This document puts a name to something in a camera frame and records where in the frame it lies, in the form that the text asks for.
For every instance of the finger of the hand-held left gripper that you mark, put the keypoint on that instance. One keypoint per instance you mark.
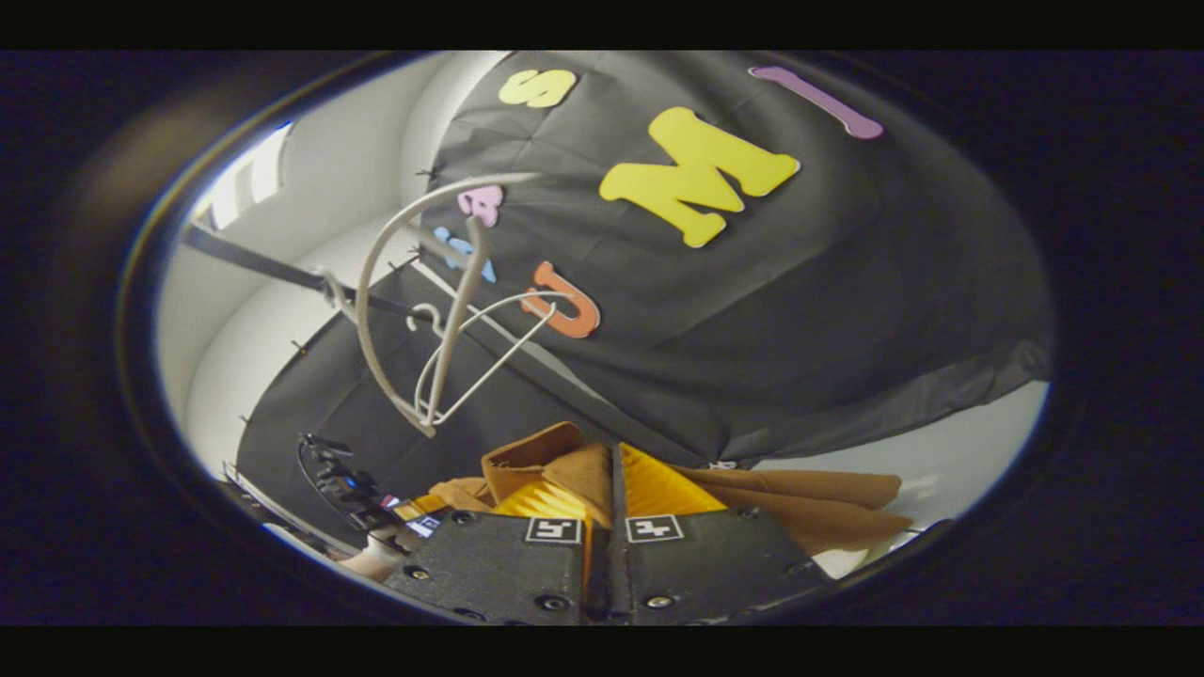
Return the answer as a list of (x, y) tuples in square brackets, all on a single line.
[(423, 512)]

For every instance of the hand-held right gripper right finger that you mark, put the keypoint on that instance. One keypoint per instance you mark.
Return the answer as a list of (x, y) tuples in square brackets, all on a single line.
[(705, 564)]

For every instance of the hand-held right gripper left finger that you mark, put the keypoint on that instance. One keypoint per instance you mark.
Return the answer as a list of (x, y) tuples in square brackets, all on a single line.
[(499, 564)]

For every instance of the brown shirt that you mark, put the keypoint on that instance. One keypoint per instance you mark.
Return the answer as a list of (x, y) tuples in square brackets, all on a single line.
[(809, 512)]

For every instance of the white hanger with shirt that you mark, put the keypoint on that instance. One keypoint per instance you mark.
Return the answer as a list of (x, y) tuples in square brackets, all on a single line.
[(457, 320)]

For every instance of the white empty clothes hanger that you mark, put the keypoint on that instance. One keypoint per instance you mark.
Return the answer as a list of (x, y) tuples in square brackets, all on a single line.
[(499, 371)]

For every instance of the black backdrop cloth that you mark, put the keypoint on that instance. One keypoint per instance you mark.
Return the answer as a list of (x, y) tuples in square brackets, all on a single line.
[(847, 282)]

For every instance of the large ceiling light panel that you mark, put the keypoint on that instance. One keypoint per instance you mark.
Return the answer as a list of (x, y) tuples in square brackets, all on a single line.
[(249, 179)]

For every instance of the black clothes rail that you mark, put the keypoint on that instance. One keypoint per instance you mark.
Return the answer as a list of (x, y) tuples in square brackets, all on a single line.
[(263, 266)]

